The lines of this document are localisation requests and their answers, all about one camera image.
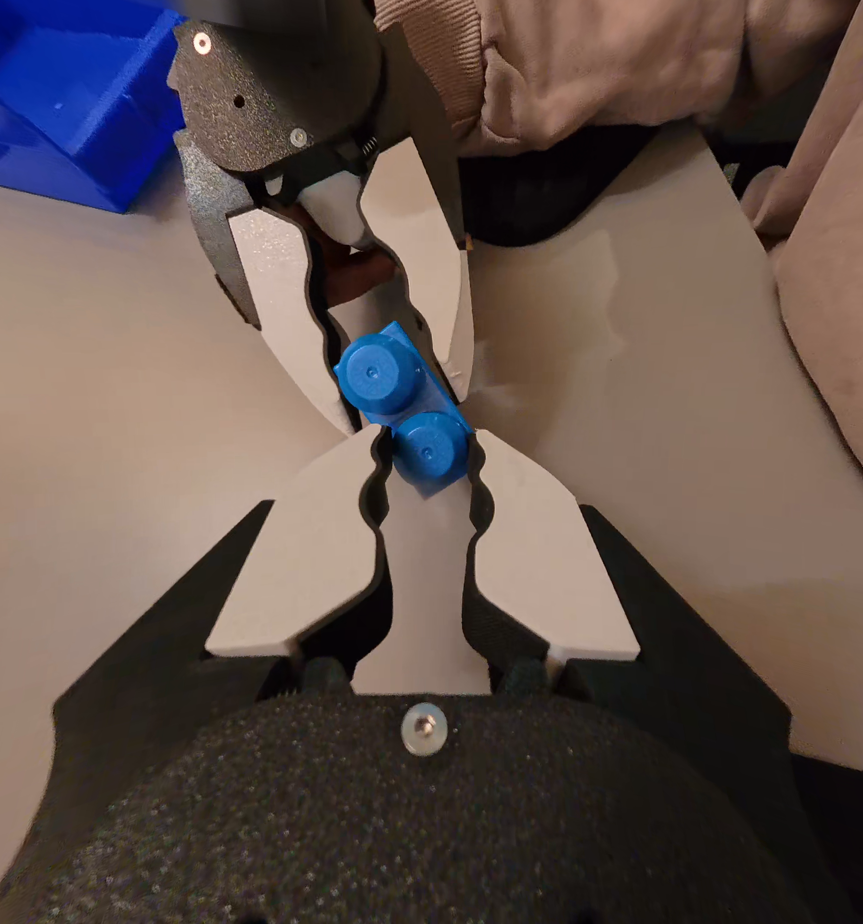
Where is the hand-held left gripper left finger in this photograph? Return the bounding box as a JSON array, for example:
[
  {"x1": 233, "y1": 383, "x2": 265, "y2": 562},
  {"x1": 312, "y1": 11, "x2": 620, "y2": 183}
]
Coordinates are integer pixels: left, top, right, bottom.
[{"x1": 205, "y1": 426, "x2": 395, "y2": 665}]

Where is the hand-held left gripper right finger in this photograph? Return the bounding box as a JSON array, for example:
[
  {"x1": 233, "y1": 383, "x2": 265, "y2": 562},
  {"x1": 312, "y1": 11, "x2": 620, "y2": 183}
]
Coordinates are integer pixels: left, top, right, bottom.
[{"x1": 462, "y1": 428, "x2": 642, "y2": 661}]

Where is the person's beige sweater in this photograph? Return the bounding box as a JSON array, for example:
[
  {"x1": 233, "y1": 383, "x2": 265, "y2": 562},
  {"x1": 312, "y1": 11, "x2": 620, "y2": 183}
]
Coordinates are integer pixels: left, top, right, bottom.
[{"x1": 745, "y1": 0, "x2": 863, "y2": 510}]

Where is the blue plastic storage bin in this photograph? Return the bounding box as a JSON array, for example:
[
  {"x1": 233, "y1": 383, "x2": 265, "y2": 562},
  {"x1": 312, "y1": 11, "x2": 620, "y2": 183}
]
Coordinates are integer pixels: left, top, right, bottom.
[{"x1": 0, "y1": 0, "x2": 187, "y2": 215}]

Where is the black desk mat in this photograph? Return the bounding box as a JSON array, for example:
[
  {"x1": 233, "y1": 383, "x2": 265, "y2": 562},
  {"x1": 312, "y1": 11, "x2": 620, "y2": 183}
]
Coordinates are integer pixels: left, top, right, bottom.
[{"x1": 460, "y1": 123, "x2": 659, "y2": 248}]

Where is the person's right forearm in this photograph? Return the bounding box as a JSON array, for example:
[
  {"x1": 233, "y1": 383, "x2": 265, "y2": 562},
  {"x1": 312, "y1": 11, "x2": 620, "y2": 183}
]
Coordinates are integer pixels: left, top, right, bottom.
[{"x1": 372, "y1": 0, "x2": 863, "y2": 158}]

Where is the blue two-stud building block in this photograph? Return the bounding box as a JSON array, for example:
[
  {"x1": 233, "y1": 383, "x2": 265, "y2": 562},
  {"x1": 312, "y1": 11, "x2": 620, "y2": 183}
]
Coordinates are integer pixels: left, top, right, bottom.
[{"x1": 332, "y1": 321, "x2": 473, "y2": 502}]

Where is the person's right hand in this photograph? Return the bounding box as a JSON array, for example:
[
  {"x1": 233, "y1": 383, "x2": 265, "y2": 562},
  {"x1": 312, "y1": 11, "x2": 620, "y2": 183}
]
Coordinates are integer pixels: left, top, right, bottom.
[{"x1": 318, "y1": 245, "x2": 396, "y2": 306}]

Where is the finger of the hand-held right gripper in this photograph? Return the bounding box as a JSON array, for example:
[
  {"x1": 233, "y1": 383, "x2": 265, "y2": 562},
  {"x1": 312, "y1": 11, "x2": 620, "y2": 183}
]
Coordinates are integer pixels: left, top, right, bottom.
[
  {"x1": 228, "y1": 204, "x2": 360, "y2": 436},
  {"x1": 359, "y1": 136, "x2": 476, "y2": 404}
]

